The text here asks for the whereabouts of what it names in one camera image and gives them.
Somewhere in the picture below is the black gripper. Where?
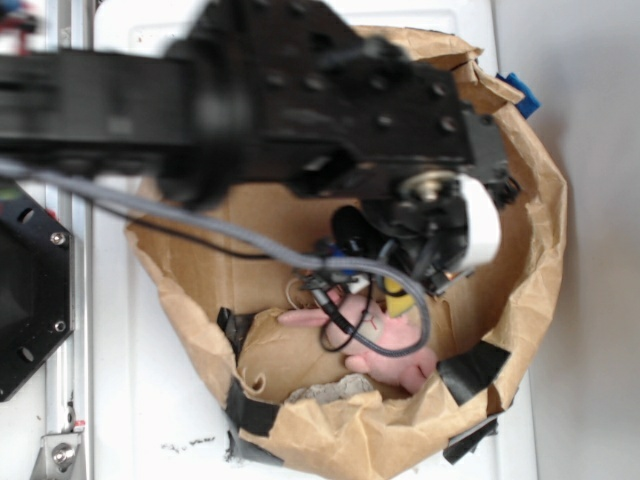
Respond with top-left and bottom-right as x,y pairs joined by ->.
294,39 -> 518,295

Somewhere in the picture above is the yellow green sponge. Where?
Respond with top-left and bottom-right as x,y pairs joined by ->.
382,278 -> 415,318

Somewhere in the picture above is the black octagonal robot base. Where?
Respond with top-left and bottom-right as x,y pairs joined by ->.
1,180 -> 72,402

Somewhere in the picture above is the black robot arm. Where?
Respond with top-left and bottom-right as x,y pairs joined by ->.
1,1 -> 519,294

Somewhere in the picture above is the blue tape strip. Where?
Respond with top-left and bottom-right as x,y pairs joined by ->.
495,71 -> 542,119

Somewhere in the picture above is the pink plush bunny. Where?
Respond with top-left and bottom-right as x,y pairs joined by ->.
278,295 -> 437,394

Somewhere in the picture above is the brown rock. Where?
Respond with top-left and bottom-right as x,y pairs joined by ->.
286,374 -> 375,404

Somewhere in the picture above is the brown paper bag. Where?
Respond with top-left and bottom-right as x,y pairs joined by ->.
126,27 -> 567,479

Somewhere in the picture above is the thin black cable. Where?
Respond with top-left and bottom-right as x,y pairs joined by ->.
94,202 -> 271,260

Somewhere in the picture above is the aluminium extrusion rail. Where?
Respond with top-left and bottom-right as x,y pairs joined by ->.
43,0 -> 95,480

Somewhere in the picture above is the grey braided cable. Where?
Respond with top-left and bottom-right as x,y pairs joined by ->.
0,157 -> 432,359

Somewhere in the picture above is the silver corner bracket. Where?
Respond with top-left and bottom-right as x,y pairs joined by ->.
30,433 -> 86,480

